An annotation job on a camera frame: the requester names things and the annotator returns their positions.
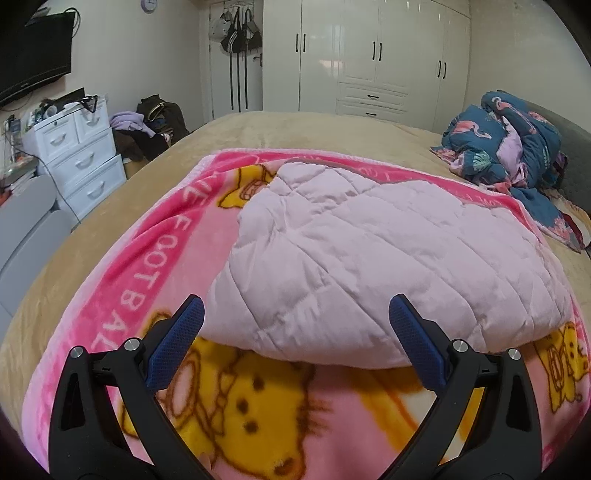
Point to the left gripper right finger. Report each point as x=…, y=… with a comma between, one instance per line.
x=484, y=422

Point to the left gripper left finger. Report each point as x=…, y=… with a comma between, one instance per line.
x=85, y=439

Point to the pink quilted jacket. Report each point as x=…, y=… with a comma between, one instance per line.
x=321, y=251

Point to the lilac clothes pile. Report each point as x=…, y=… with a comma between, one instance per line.
x=130, y=121

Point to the pink cartoon fleece blanket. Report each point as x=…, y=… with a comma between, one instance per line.
x=252, y=416

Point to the grey chair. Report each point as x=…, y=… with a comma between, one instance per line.
x=32, y=229

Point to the white drawer cabinet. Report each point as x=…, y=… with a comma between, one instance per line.
x=76, y=149

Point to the teal flamingo quilt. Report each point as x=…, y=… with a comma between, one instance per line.
x=469, y=145

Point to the grey headboard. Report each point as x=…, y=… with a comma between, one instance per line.
x=572, y=166

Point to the beige bed cover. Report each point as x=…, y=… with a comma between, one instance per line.
x=44, y=303

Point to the black bag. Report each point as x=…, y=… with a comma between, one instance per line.
x=163, y=117

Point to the white wardrobe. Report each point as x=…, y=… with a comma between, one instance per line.
x=394, y=60

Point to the hanging bags on door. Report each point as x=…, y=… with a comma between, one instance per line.
x=236, y=30

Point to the black wall television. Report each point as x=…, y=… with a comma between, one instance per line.
x=40, y=54

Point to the round wall clock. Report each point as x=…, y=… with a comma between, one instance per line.
x=148, y=6

